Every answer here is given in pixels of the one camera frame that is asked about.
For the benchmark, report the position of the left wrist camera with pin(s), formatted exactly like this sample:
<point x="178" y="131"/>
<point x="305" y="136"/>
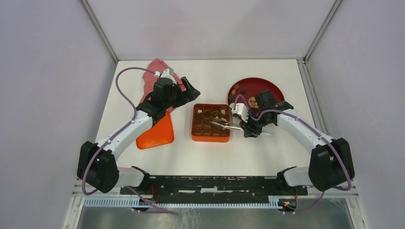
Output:
<point x="167" y="73"/>

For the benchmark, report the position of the orange box lid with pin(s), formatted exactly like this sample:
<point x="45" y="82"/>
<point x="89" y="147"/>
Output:
<point x="161" y="133"/>

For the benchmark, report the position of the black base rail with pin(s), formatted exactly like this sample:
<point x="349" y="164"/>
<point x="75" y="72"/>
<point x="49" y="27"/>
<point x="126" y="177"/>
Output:
<point x="214" y="190"/>

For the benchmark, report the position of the red round plate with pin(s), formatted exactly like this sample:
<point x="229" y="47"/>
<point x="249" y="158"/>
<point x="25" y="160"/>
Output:
<point x="250" y="87"/>

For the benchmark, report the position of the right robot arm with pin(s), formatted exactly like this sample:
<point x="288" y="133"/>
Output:
<point x="330" y="164"/>

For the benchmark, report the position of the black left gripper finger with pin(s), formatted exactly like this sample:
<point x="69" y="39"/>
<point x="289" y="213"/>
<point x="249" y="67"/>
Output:
<point x="190" y="95"/>
<point x="186" y="87"/>

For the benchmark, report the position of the pink cloth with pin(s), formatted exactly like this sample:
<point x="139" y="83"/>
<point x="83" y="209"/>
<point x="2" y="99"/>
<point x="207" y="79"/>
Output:
<point x="156" y="65"/>

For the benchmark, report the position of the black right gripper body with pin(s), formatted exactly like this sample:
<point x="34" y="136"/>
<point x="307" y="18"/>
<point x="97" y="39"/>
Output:
<point x="254" y="126"/>

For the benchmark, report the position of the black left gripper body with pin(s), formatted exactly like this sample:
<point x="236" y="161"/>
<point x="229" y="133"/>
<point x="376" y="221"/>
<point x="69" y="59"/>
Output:
<point x="176" y="99"/>

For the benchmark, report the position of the silver white-handled tongs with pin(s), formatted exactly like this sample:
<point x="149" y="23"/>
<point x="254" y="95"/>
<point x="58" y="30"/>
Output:
<point x="233" y="126"/>

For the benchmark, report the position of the orange chocolate box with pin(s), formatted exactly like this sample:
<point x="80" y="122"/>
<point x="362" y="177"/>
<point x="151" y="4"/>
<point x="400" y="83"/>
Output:
<point x="203" y="128"/>

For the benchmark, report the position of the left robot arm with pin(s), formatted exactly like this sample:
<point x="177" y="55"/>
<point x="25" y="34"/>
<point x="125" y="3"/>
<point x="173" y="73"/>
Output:
<point x="98" y="161"/>

